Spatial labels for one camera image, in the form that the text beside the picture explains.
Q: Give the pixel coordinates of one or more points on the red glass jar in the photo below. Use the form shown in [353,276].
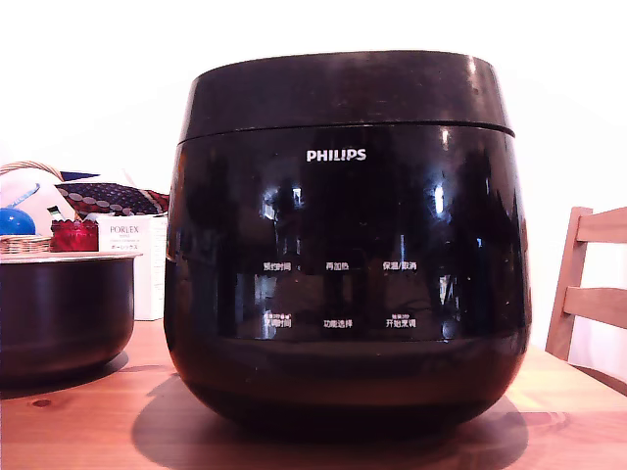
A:
[73,237]

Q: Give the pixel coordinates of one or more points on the white round bag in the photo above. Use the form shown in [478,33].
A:
[29,188]

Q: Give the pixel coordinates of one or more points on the black inner cooking pot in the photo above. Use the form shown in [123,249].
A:
[63,313]

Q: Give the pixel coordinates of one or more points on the wicker basket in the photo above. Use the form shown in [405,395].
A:
[22,245]

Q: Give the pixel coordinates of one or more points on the blue ball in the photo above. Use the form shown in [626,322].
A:
[14,222]

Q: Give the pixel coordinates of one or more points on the black Philips rice cooker body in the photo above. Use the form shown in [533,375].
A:
[343,220]

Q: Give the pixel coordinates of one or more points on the white Porlex box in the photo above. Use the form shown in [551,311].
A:
[125,274]

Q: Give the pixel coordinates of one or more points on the dark dotted patterned cloth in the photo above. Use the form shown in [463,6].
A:
[112,197]

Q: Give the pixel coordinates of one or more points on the wooden chair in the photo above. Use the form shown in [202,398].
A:
[570,284]

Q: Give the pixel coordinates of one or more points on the plain white box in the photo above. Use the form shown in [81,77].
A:
[158,264]

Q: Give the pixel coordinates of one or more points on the black rice cooker lid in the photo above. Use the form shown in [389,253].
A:
[343,90]

